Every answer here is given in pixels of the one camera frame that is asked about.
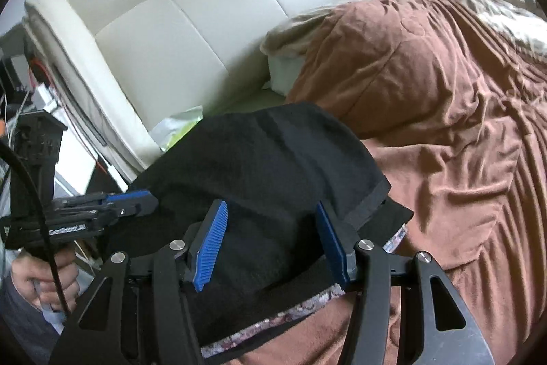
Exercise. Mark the beige satin quilt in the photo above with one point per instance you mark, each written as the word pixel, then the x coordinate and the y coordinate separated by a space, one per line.
pixel 284 33

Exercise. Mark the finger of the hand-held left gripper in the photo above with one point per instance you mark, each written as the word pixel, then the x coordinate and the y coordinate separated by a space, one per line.
pixel 115 213
pixel 128 197

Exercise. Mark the black pants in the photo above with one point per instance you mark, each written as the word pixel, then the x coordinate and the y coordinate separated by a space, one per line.
pixel 265 168

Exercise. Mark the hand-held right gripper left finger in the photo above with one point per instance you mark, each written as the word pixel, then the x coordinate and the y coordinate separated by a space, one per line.
pixel 211 245

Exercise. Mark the person's left hand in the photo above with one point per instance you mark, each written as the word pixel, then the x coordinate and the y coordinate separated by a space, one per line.
pixel 30 275

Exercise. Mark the green plastic bag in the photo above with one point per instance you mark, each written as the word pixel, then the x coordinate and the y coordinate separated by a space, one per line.
pixel 175 125

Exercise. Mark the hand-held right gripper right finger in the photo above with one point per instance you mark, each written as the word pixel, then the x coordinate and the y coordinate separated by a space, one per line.
pixel 331 241

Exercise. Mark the white pillow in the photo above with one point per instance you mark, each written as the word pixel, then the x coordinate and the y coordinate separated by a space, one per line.
pixel 284 74

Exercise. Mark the cream padded headboard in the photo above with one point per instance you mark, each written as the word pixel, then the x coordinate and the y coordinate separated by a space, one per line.
pixel 192 27

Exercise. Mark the brown blanket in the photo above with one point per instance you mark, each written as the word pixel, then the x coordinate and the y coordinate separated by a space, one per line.
pixel 448 134

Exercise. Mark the black cloth with patterned trim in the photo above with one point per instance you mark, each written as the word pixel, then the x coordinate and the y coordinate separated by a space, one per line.
pixel 395 215

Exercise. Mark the person's left forearm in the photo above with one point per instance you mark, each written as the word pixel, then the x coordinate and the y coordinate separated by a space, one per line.
pixel 23 324

